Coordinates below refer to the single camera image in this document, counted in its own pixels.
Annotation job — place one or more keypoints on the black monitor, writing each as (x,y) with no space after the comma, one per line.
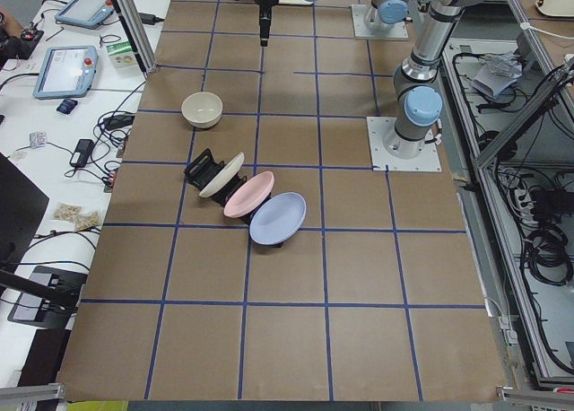
(23,206)

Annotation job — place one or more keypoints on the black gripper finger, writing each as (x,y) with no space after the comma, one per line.
(265,21)

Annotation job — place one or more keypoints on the black dish rack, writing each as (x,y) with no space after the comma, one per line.
(203,169)

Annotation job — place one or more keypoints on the beige plate in rack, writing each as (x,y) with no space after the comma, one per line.
(224,176)

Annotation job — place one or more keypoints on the black power adapter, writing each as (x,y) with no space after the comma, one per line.
(82,153)

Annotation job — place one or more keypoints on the far teach pendant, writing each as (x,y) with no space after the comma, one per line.
(87,14)

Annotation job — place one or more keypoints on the near teach pendant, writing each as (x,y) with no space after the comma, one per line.
(66,72)

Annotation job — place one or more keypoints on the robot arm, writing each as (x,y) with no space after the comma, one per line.
(419,105)
(384,19)

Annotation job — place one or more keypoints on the pink plate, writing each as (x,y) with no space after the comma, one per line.
(250,195)

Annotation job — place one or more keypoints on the green white box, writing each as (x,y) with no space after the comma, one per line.
(121,54)

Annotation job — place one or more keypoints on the beige bowl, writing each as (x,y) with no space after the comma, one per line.
(202,109)

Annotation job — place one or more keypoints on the teach pendant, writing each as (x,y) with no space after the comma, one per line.
(87,14)
(66,72)

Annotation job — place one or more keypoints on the aluminium frame post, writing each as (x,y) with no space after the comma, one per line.
(134,29)

